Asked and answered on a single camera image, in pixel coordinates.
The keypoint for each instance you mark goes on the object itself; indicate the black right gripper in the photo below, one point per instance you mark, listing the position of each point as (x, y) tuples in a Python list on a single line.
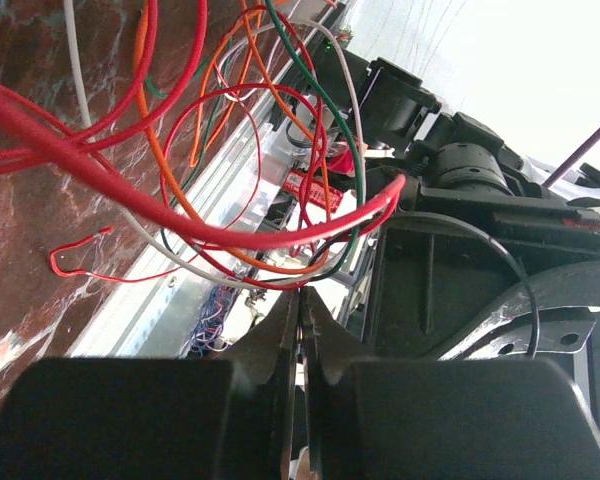
[(523, 279)]

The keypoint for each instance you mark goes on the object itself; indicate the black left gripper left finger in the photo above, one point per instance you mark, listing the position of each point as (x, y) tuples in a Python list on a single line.
[(227, 417)]

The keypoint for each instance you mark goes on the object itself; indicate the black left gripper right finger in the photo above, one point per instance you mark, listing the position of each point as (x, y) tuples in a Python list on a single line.
[(388, 418)]

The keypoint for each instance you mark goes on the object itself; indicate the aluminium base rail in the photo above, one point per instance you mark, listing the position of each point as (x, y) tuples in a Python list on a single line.
[(97, 340)]

